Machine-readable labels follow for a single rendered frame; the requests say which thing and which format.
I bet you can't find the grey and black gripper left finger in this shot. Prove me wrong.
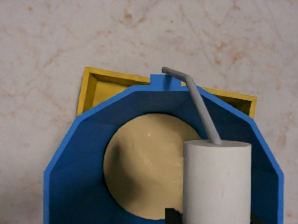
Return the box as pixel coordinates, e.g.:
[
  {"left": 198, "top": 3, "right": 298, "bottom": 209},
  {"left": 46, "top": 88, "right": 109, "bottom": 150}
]
[{"left": 165, "top": 208, "right": 183, "bottom": 224}]

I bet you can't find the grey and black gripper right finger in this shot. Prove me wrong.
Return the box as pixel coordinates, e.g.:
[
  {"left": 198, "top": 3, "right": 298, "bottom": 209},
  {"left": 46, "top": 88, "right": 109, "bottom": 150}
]
[{"left": 250, "top": 210, "right": 265, "bottom": 224}]

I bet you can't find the yellow shallow tray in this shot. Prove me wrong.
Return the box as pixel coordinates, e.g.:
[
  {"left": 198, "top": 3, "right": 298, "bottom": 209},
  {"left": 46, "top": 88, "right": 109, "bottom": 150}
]
[{"left": 76, "top": 66, "right": 257, "bottom": 119}]

